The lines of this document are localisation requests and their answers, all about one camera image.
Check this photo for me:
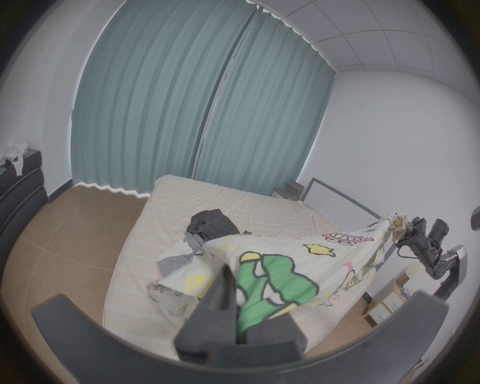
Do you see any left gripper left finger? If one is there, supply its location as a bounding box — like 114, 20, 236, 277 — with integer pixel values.
173, 264, 239, 362

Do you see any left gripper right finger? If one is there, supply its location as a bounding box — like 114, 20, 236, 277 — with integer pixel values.
244, 313, 308, 354

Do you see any white printed pyjama top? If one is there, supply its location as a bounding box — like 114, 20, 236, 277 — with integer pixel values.
146, 212, 409, 335

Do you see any pile of clothes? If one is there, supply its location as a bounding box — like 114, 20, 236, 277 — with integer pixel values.
157, 209, 253, 279

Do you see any pale wood bedside table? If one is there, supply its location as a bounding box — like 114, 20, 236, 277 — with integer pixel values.
362, 274, 414, 328

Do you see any bed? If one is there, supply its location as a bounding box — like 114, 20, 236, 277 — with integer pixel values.
103, 174, 385, 359

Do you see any grey bedside table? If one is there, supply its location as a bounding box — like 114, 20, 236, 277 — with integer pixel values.
272, 180, 305, 202

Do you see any black chest of drawers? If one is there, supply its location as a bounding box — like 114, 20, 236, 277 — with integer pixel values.
0, 149, 49, 263

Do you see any white cloth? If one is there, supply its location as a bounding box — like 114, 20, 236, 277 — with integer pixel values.
0, 142, 30, 177

